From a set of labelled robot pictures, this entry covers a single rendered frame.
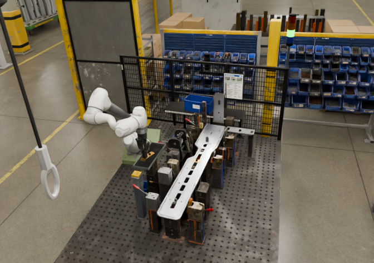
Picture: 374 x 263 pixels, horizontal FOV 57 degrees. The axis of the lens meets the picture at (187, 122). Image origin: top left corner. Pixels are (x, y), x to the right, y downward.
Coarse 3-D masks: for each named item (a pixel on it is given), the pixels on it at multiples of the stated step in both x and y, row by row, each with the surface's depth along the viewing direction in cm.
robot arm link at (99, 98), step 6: (96, 90) 293; (102, 90) 294; (96, 96) 290; (102, 96) 292; (108, 96) 299; (90, 102) 289; (96, 102) 288; (102, 102) 291; (108, 102) 298; (102, 108) 292; (108, 108) 300; (114, 108) 308; (120, 108) 319; (114, 114) 312; (120, 114) 317; (126, 114) 325
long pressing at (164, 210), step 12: (204, 132) 348; (216, 132) 347; (216, 144) 327; (204, 156) 312; (204, 168) 298; (180, 180) 284; (192, 180) 283; (168, 192) 271; (180, 192) 270; (192, 192) 271; (168, 204) 259; (180, 204) 259; (168, 216) 249; (180, 216) 249
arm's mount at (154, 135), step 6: (150, 132) 359; (156, 132) 358; (150, 138) 357; (156, 138) 356; (126, 150) 358; (126, 156) 356; (132, 156) 354; (138, 156) 353; (126, 162) 355; (132, 162) 354
